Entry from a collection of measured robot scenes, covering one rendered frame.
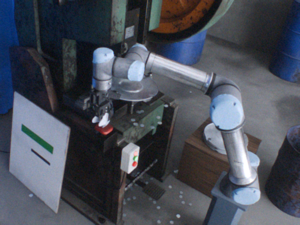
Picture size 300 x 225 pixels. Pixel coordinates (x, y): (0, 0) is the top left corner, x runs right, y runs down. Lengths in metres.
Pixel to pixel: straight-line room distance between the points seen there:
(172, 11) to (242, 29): 3.09
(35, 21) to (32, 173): 0.92
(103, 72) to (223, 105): 0.45
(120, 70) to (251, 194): 0.74
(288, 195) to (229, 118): 1.17
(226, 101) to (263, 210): 1.28
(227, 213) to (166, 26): 1.05
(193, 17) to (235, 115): 0.74
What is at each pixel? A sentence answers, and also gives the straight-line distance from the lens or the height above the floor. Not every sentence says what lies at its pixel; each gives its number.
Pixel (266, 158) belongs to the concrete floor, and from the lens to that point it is 2.68.
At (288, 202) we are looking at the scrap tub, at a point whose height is 0.10.
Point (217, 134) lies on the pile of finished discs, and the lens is 2.06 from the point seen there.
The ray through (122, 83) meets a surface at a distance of 1.63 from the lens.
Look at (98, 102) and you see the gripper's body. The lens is 1.23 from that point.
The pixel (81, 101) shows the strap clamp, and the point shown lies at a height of 0.74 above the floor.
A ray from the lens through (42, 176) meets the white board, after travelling 1.97.
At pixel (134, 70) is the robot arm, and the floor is 1.08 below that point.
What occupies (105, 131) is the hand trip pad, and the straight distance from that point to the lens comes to 1.35.
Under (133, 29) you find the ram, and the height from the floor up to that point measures 1.07.
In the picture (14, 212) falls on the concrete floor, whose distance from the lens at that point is 2.05.
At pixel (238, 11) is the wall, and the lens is 4.79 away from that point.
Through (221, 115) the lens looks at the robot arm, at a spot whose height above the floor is 0.99.
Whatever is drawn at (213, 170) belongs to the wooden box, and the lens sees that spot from 2.03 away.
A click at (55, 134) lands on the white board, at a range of 1.75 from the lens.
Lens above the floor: 1.59
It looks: 34 degrees down
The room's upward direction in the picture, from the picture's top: 8 degrees clockwise
